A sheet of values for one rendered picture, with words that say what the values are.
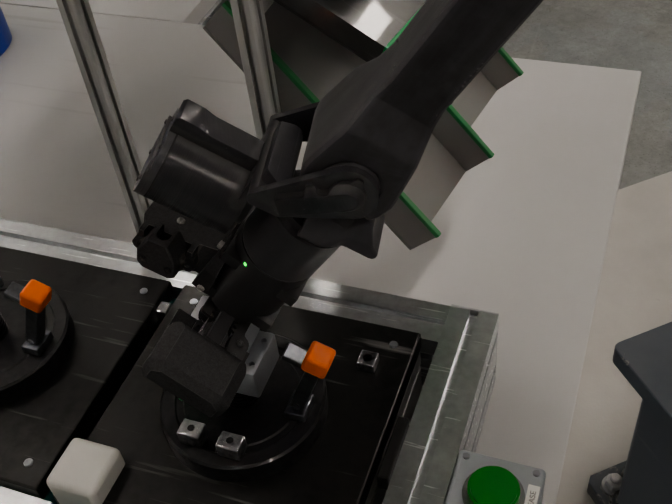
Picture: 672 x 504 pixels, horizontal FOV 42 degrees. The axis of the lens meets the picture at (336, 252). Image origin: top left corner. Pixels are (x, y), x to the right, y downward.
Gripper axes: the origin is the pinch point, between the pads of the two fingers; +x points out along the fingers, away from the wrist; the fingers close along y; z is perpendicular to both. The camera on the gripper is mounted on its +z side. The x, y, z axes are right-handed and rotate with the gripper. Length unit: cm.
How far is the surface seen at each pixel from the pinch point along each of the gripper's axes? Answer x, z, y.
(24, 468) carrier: 17.8, 5.5, 10.5
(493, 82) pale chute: 0.2, -13.8, -47.7
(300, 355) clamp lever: -2.4, -6.7, -0.1
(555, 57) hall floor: 89, -61, -212
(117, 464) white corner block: 12.2, -0.4, 8.5
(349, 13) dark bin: -12.5, 4.5, -24.3
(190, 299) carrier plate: 14.9, 1.5, -10.3
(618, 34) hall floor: 79, -75, -229
